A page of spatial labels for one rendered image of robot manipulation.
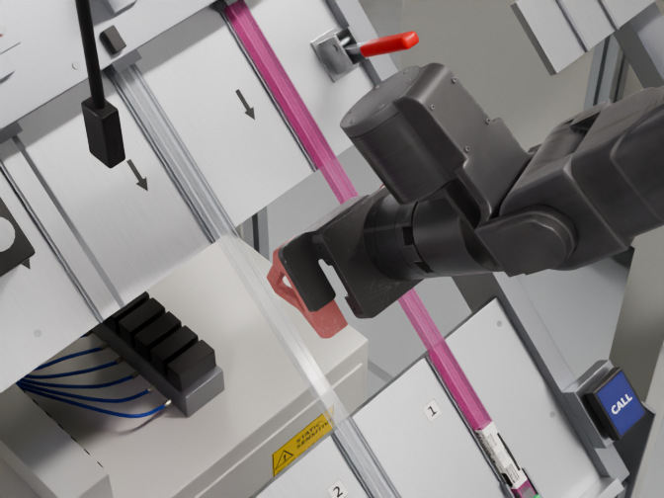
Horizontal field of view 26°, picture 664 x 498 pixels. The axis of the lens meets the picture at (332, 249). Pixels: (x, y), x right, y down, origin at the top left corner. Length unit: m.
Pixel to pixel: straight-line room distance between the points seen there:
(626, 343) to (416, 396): 0.49
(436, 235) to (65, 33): 0.33
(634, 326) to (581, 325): 0.73
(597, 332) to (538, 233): 1.56
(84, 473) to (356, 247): 0.54
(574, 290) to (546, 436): 1.12
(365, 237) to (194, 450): 0.56
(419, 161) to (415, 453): 0.43
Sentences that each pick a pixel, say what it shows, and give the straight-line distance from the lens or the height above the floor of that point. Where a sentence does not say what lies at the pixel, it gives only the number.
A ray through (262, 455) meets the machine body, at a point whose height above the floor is 0.57.
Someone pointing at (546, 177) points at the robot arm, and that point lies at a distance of 0.76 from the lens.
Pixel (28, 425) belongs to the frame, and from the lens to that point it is 1.41.
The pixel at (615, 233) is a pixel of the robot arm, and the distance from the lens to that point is 0.77.
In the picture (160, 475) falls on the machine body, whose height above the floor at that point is 0.62.
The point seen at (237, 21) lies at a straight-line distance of 1.14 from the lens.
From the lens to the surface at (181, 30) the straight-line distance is 1.13.
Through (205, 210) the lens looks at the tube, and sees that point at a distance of 1.10.
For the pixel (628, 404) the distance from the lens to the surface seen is 1.27.
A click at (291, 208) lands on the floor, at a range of 2.46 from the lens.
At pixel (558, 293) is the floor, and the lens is 2.37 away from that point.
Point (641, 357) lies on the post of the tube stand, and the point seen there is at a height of 0.53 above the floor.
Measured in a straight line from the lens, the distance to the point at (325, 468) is 1.15.
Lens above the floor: 1.81
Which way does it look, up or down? 49 degrees down
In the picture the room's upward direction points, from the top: straight up
